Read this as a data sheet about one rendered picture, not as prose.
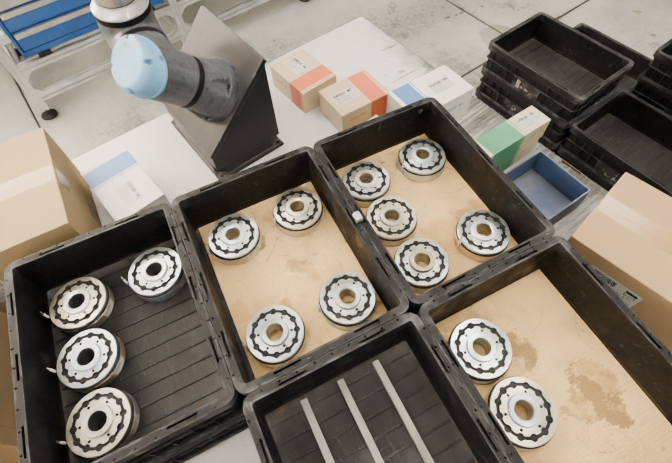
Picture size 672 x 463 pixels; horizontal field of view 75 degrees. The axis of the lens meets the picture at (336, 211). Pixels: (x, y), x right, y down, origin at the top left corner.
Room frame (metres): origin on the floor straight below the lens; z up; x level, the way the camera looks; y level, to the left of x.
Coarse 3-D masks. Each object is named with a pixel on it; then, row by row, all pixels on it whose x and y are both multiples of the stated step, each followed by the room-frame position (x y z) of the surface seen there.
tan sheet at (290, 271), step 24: (264, 216) 0.51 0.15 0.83; (264, 240) 0.45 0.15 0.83; (288, 240) 0.44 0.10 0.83; (312, 240) 0.44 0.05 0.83; (336, 240) 0.44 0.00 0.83; (216, 264) 0.40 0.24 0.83; (240, 264) 0.40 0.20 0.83; (264, 264) 0.39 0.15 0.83; (288, 264) 0.39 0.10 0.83; (312, 264) 0.39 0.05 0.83; (336, 264) 0.38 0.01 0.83; (240, 288) 0.35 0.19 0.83; (264, 288) 0.34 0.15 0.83; (288, 288) 0.34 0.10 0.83; (312, 288) 0.34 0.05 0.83; (240, 312) 0.30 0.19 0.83; (312, 312) 0.29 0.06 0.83; (384, 312) 0.28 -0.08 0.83; (240, 336) 0.25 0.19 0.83; (312, 336) 0.24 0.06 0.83; (336, 336) 0.24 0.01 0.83
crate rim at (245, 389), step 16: (272, 160) 0.57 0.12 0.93; (320, 160) 0.57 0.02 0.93; (240, 176) 0.54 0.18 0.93; (192, 192) 0.51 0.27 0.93; (336, 192) 0.48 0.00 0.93; (176, 208) 0.47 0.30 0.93; (352, 224) 0.41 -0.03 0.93; (368, 240) 0.38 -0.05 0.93; (192, 256) 0.37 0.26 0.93; (384, 272) 0.31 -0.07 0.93; (208, 288) 0.30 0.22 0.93; (400, 288) 0.28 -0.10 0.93; (208, 304) 0.28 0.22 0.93; (400, 304) 0.25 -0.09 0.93; (384, 320) 0.23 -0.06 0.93; (224, 336) 0.22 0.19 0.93; (352, 336) 0.21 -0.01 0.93; (224, 352) 0.20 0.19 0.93; (320, 352) 0.19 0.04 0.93; (288, 368) 0.17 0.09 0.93; (240, 384) 0.15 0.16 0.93; (256, 384) 0.15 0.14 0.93
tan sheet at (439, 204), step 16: (400, 144) 0.68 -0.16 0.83; (368, 160) 0.64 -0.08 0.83; (384, 160) 0.64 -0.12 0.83; (400, 176) 0.59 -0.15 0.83; (448, 176) 0.58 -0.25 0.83; (400, 192) 0.54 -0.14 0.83; (416, 192) 0.54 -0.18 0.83; (432, 192) 0.54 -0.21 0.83; (448, 192) 0.54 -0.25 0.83; (464, 192) 0.53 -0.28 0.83; (416, 208) 0.50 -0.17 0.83; (432, 208) 0.50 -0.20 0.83; (448, 208) 0.49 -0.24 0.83; (464, 208) 0.49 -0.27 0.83; (480, 208) 0.49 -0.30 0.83; (432, 224) 0.46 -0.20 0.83; (448, 224) 0.46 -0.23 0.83; (432, 240) 0.42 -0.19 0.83; (448, 240) 0.42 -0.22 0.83; (512, 240) 0.41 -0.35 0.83; (448, 256) 0.38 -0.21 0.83; (464, 256) 0.38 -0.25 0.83; (448, 272) 0.35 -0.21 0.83
